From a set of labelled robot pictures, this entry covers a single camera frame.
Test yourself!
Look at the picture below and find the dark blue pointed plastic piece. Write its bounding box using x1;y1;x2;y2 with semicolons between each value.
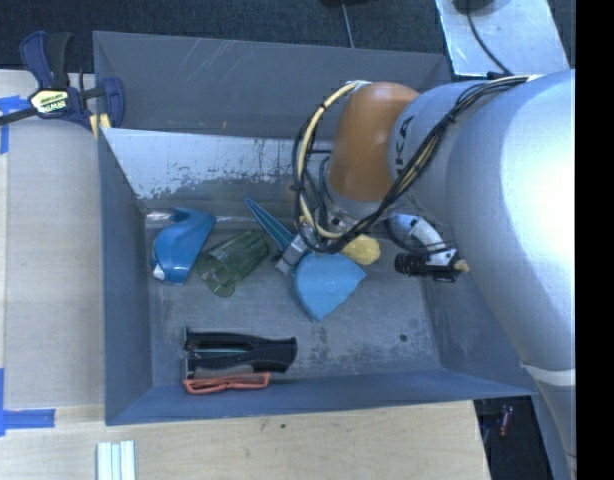
243;196;295;250

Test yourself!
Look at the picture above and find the light blue fan-shaped sponge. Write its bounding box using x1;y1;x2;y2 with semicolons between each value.
292;251;367;323

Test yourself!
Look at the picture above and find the green clear glass cup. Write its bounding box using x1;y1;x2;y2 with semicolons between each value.
195;229;271;299

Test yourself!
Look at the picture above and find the yellow sponge piece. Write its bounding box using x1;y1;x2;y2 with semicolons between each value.
339;234;382;268

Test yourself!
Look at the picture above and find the black stapler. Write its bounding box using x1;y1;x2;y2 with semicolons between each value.
182;326;299;381

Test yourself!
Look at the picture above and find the orange flat loop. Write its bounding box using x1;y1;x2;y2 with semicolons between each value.
182;372;273;396

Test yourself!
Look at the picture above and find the grey metal bin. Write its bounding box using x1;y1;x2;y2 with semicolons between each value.
91;30;539;427

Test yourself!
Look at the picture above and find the pale wood board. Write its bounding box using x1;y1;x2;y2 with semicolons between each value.
3;116;106;412

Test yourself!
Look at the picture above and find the black cylinder on white bracket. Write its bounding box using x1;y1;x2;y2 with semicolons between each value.
386;212;471;284

